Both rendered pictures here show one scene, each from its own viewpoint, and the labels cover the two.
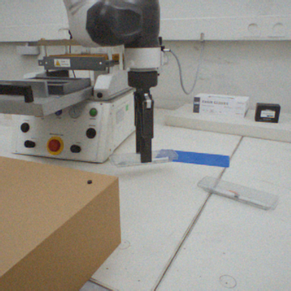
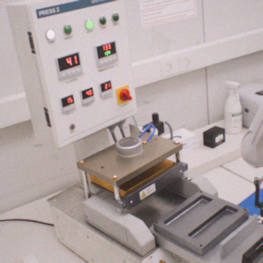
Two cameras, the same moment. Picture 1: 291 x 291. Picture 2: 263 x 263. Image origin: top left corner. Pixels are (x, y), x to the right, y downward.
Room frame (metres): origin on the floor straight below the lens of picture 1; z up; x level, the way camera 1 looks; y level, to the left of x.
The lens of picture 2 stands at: (0.44, 1.12, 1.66)
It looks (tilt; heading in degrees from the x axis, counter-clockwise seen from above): 24 degrees down; 305
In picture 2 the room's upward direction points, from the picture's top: 8 degrees counter-clockwise
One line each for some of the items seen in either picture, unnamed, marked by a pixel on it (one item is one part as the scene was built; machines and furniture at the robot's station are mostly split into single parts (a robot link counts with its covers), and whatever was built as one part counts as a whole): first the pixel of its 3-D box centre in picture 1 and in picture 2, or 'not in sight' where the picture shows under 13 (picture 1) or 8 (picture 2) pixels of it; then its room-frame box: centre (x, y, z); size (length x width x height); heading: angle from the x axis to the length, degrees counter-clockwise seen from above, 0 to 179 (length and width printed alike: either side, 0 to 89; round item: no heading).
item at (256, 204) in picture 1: (236, 193); not in sight; (0.58, -0.22, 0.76); 0.18 x 0.06 x 0.02; 54
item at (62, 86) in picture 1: (48, 84); (201, 220); (0.84, 0.28, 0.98); 0.20 x 0.17 x 0.03; 75
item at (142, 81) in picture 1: (142, 89); not in sight; (0.71, 0.00, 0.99); 0.08 x 0.08 x 0.09
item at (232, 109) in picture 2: not in sight; (233, 107); (1.09, -0.66, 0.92); 0.09 x 0.08 x 0.25; 156
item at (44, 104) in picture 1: (39, 91); (215, 230); (0.79, 0.30, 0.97); 0.30 x 0.22 x 0.08; 165
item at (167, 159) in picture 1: (143, 158); not in sight; (0.71, 0.00, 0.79); 0.18 x 0.06 x 0.02; 103
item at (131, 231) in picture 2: (45, 81); (116, 223); (1.06, 0.37, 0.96); 0.25 x 0.05 x 0.07; 165
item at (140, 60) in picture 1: (147, 58); not in sight; (0.73, -0.01, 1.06); 0.13 x 0.12 x 0.05; 103
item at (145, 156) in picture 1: (145, 149); not in sight; (0.68, -0.01, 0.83); 0.03 x 0.01 x 0.07; 103
